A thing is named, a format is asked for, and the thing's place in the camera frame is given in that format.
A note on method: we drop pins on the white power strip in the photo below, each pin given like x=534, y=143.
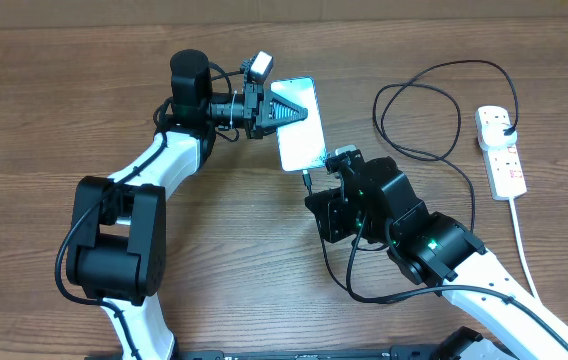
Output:
x=503, y=166

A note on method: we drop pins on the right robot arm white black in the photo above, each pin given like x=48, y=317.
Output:
x=376, y=202

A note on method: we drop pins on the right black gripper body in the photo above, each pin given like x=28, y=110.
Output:
x=343, y=218

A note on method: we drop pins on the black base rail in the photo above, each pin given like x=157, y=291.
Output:
x=463, y=344

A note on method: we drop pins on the white charger plug adapter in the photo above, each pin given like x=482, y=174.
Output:
x=496, y=136

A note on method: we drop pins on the Samsung Galaxy smartphone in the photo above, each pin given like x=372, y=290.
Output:
x=301, y=144

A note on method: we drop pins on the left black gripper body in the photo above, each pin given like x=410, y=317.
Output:
x=251, y=100

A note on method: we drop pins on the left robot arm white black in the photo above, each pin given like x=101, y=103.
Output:
x=114, y=255

